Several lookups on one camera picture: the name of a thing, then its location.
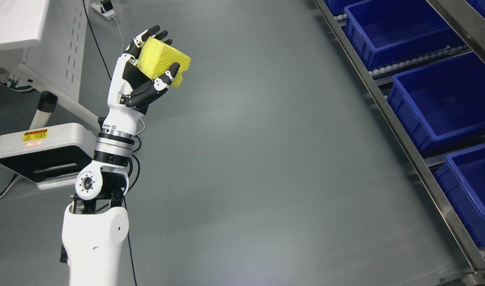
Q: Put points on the large blue plastic bin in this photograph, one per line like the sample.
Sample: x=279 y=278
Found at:
x=442 y=105

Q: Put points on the blue bin upper left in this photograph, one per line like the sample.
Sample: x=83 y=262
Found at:
x=336 y=7

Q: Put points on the blue bin upper middle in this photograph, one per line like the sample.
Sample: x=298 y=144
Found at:
x=386 y=32

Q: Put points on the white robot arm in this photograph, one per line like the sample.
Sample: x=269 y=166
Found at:
x=96 y=223

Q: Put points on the yellow foam block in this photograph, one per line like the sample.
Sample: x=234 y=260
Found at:
x=156 y=57

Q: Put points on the green white shoe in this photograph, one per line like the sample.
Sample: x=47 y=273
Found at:
x=14 y=84

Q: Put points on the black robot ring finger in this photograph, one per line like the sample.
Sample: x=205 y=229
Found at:
x=135 y=46

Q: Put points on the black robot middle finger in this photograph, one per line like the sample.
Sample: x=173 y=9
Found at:
x=161 y=35

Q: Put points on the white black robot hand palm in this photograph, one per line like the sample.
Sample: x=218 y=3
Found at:
x=122 y=119

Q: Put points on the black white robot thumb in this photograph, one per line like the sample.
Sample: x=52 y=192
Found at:
x=145 y=94

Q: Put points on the blue bin lower right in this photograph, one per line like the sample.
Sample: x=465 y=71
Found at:
x=462 y=180

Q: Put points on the white perforated metal stand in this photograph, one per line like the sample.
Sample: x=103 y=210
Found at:
x=42 y=43

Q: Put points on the metal roller shelf rack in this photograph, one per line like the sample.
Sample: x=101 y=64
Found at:
x=423 y=64

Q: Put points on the white power strip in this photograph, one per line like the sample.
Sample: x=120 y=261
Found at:
x=104 y=8

